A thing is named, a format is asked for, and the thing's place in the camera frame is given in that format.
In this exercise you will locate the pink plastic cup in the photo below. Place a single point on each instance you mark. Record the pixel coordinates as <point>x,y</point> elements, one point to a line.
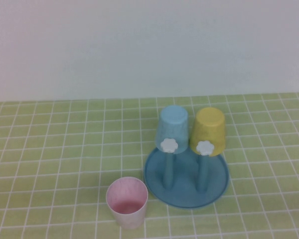
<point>129,219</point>

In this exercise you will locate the light blue plastic cup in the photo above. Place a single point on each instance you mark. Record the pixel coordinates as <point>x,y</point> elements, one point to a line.
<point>173,122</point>

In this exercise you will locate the yellow plastic cup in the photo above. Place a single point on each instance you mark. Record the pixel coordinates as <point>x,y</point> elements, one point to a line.
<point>210,124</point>

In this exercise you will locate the blue cup stand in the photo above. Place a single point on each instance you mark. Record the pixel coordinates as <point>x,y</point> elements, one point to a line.
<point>187,191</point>

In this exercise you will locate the green checkered tablecloth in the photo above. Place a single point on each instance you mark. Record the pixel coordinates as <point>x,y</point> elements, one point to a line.
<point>52,149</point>

